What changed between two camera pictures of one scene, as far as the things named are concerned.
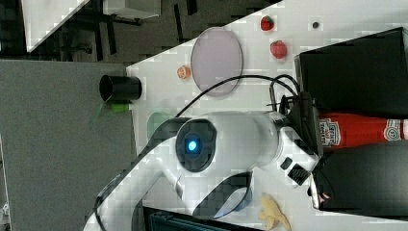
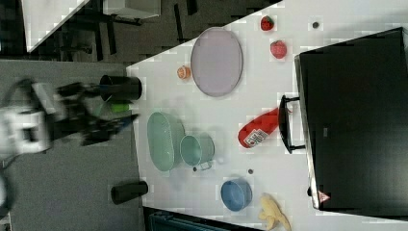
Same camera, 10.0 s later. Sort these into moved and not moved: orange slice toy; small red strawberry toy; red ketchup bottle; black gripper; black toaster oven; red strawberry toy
Moved: red ketchup bottle; black gripper
Not moved: small red strawberry toy; orange slice toy; black toaster oven; red strawberry toy
